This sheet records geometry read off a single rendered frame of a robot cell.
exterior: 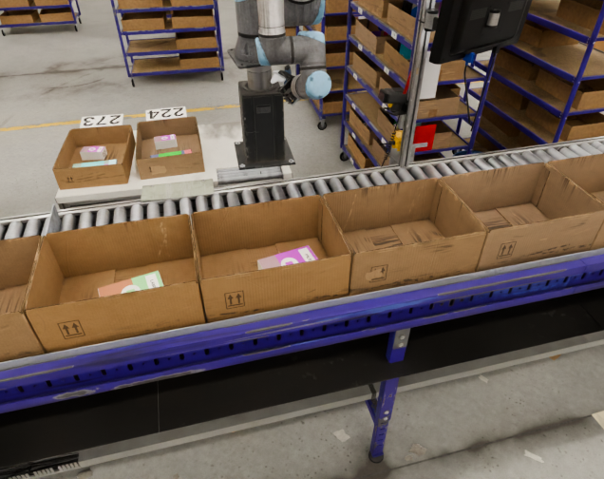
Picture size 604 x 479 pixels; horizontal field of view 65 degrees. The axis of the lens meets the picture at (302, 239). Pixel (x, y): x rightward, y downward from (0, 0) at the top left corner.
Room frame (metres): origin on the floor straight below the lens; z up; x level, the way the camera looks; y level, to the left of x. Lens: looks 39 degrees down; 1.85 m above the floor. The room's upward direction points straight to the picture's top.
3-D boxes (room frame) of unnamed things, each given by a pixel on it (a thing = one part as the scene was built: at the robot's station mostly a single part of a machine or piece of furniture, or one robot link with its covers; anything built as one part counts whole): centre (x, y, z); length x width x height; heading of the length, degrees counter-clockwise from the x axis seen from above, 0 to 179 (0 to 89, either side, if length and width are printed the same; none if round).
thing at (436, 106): (2.63, -0.66, 0.79); 0.40 x 0.30 x 0.10; 16
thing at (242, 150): (2.01, 0.18, 0.91); 0.26 x 0.26 x 0.33; 11
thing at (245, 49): (2.02, 0.18, 1.26); 0.19 x 0.19 x 0.10
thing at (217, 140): (2.02, 0.59, 0.74); 1.00 x 0.58 x 0.03; 101
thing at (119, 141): (1.90, 0.92, 0.80); 0.38 x 0.28 x 0.10; 10
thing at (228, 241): (1.02, 0.10, 0.97); 0.39 x 0.29 x 0.17; 104
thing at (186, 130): (1.99, 0.62, 0.80); 0.38 x 0.28 x 0.10; 14
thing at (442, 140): (2.63, -0.66, 0.59); 0.40 x 0.30 x 0.10; 12
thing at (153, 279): (0.88, 0.45, 0.92); 0.16 x 0.11 x 0.07; 116
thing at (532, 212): (1.22, -0.67, 0.97); 0.39 x 0.29 x 0.17; 104
